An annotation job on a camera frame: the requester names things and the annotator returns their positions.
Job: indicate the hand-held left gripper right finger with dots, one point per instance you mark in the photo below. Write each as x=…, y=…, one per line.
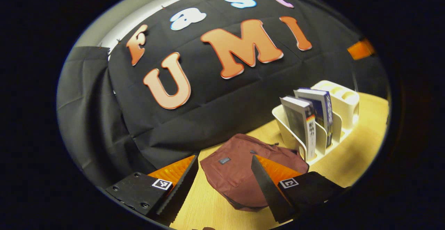
x=269, y=195

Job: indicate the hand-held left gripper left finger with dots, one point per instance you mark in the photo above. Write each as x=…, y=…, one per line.
x=180, y=191

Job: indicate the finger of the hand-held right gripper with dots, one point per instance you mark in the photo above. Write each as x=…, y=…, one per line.
x=361, y=49

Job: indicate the maroon schoolbag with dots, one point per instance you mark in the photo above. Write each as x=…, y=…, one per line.
x=229, y=177

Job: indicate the white bookshelf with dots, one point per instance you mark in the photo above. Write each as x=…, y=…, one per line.
x=344, y=101

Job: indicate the blue cover book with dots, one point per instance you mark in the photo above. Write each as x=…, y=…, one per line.
x=321, y=111

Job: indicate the grey cover book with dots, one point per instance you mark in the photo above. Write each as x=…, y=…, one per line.
x=299, y=125

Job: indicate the black backdrop cloth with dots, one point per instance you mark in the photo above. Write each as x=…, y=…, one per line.
x=226, y=94

